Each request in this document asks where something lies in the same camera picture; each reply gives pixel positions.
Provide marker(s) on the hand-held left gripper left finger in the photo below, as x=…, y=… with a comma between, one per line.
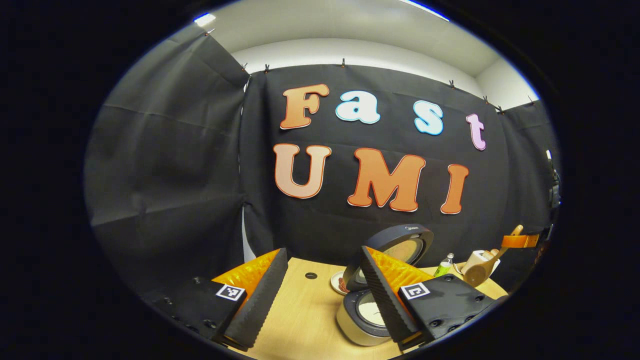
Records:
x=262, y=300

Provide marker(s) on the black backdrop cloth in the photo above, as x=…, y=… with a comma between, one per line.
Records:
x=165, y=165

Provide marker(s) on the green label plastic bottle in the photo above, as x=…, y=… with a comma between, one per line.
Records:
x=442, y=269

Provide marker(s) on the bread slice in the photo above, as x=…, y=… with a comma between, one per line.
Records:
x=490, y=254

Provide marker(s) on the small plate of red beans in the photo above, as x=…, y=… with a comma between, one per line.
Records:
x=337, y=285

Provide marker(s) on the white toaster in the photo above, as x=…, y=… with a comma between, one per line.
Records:
x=472, y=260

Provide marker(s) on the wooden spoon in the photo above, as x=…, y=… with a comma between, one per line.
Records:
x=475, y=275

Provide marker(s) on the ceiling light panel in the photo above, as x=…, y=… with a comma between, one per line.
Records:
x=205, y=19

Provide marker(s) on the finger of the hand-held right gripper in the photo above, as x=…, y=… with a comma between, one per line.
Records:
x=520, y=241

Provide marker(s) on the dark grey rice cooker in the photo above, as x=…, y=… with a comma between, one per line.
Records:
x=400, y=235

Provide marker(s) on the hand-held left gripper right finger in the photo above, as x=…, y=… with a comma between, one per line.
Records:
x=385, y=305

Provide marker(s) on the row of black cloth clips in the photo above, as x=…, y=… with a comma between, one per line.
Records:
x=343, y=62

